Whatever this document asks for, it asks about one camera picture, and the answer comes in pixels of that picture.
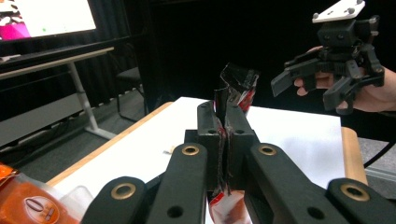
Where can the black and red snack packet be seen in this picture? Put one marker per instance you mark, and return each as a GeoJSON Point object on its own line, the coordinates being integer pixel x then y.
{"type": "Point", "coordinates": [239, 77]}

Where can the black chair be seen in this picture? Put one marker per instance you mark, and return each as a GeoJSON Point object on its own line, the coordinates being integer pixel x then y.
{"type": "Point", "coordinates": [130, 77]}

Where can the monitor screen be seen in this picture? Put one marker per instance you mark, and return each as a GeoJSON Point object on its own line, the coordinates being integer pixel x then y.
{"type": "Point", "coordinates": [53, 15]}

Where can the white table sheet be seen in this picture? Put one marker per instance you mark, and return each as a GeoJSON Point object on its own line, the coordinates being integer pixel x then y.
{"type": "Point", "coordinates": [295, 140]}

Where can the white desk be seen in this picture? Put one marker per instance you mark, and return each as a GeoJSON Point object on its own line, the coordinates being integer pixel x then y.
{"type": "Point", "coordinates": [62, 61]}

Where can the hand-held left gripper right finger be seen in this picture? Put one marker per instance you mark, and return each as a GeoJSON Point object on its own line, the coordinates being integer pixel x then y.
{"type": "Point", "coordinates": [239, 133]}

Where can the large orange snack packet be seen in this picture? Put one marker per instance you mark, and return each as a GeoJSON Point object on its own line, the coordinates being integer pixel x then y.
{"type": "Point", "coordinates": [28, 205]}

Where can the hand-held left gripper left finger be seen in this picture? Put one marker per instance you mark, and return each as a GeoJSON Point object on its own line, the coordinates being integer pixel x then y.
{"type": "Point", "coordinates": [211, 133]}

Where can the clear plastic container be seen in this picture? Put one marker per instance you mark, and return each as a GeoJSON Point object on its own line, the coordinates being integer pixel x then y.
{"type": "Point", "coordinates": [76, 197]}

